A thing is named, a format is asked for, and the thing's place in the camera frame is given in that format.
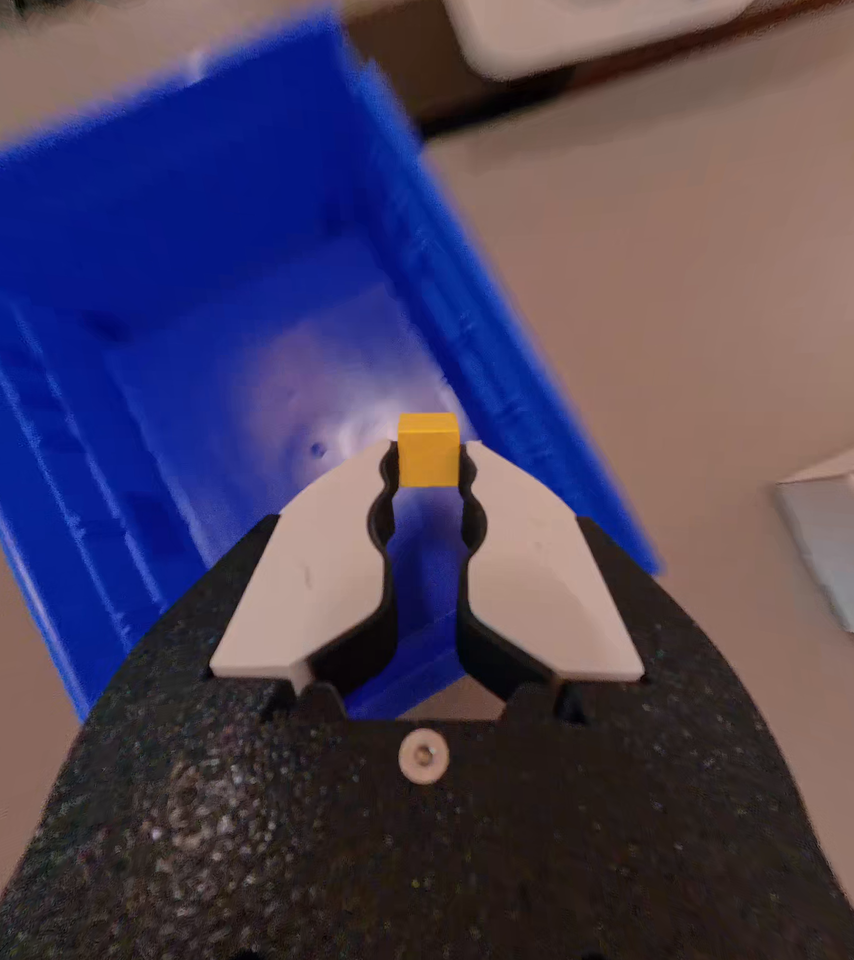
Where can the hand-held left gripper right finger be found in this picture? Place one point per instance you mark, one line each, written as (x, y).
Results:
(547, 600)

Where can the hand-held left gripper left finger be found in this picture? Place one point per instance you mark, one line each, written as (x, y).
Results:
(307, 585)

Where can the yellow wooden cube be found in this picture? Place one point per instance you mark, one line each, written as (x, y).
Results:
(427, 450)

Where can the white cardboard mailer box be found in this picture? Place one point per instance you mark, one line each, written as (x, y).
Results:
(847, 555)

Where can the blue plastic bin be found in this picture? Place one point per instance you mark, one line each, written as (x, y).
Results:
(172, 300)

